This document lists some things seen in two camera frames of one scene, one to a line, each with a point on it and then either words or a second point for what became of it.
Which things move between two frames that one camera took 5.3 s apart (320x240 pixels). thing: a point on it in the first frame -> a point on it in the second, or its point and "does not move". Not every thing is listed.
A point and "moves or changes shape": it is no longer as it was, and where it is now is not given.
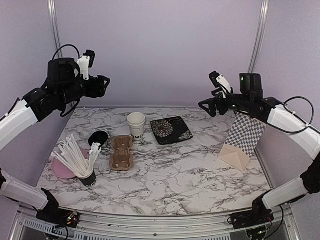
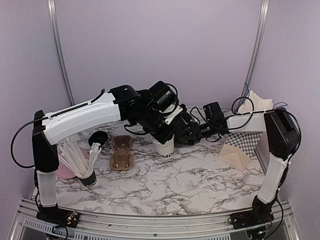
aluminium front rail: x=26 y=225 does not move
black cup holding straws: x=90 y=181 does not move
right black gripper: x=212 y=102 -> x=195 y=132
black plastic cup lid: x=100 y=137 does not move
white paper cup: x=136 y=118 moves or changes shape
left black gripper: x=98 y=89 -> x=165 y=136
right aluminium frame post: x=260 y=34 does not move
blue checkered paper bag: x=243 y=138 does not move
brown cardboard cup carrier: x=121 y=158 does not move
